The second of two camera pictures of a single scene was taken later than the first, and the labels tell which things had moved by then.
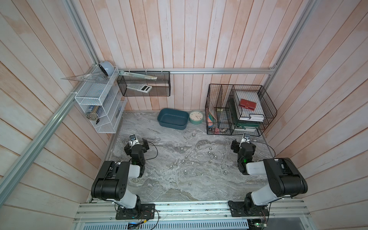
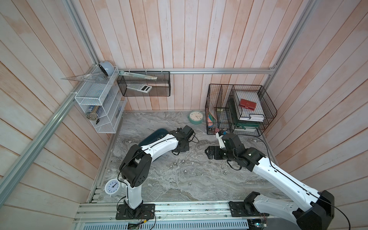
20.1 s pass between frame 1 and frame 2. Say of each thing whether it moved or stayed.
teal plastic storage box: moved
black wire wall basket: stayed
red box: stayed
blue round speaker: stayed
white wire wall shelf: stayed
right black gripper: moved
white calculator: stayed
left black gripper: moved
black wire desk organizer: stayed
